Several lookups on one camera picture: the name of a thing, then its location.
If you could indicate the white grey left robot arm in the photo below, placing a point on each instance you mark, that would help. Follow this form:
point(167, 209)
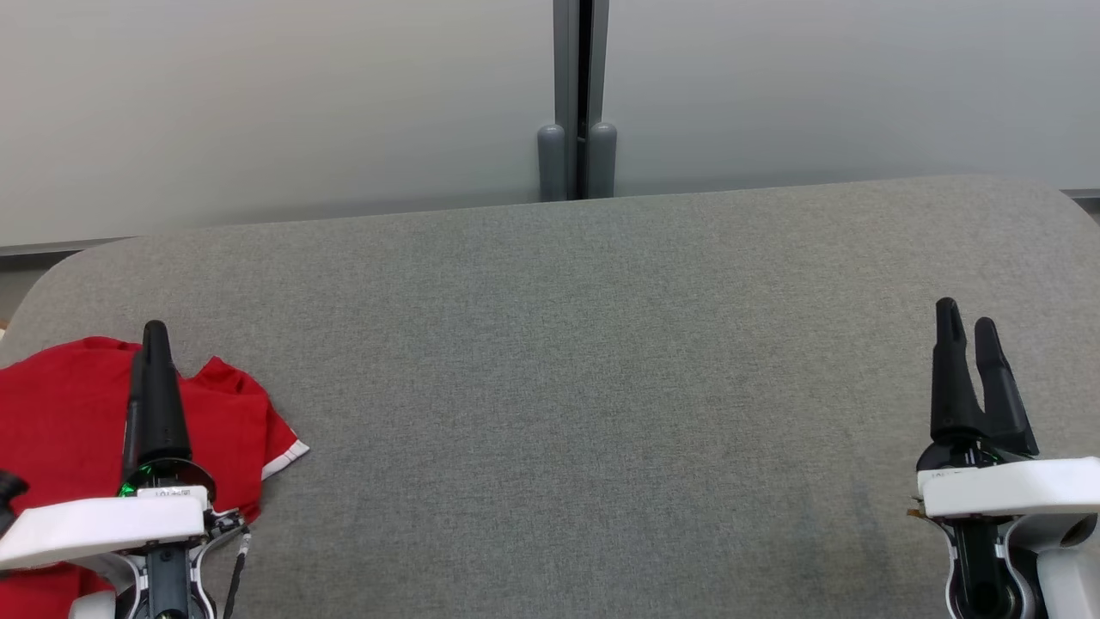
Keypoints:
point(168, 589)

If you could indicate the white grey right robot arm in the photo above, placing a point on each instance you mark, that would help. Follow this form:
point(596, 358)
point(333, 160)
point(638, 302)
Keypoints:
point(1066, 576)

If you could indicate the grey partition post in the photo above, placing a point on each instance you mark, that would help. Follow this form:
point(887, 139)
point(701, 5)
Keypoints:
point(565, 60)

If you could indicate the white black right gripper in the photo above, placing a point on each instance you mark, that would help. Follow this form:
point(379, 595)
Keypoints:
point(1005, 490)

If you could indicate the red shorts with white stripe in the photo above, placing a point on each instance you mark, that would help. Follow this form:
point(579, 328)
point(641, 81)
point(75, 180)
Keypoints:
point(60, 413)

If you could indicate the grey cylindrical post cap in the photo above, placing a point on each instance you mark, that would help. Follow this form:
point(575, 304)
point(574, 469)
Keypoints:
point(551, 163)
point(602, 163)

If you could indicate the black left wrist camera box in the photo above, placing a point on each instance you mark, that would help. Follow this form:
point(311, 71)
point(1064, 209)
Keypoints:
point(10, 494)

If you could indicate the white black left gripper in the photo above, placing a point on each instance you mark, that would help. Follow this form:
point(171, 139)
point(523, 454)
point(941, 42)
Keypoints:
point(103, 524)

